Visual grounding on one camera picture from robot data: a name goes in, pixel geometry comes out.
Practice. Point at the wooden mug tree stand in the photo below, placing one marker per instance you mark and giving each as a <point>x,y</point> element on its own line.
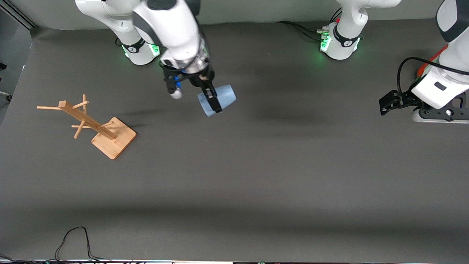
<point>113,141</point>

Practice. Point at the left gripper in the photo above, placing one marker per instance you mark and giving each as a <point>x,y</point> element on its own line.
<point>406,99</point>

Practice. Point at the grey metal rail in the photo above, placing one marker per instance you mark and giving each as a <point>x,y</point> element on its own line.
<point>18,13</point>

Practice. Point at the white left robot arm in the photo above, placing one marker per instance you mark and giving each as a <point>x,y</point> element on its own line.
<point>344,36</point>

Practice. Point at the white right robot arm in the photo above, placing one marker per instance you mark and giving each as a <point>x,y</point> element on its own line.
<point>172,25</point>

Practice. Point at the light blue plastic cup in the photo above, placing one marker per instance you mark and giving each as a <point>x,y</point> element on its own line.
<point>225,97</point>

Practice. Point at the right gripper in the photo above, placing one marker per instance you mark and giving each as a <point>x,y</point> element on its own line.
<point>203,80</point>

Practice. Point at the orange can with silver lid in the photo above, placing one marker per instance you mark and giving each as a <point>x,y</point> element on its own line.
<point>427,66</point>

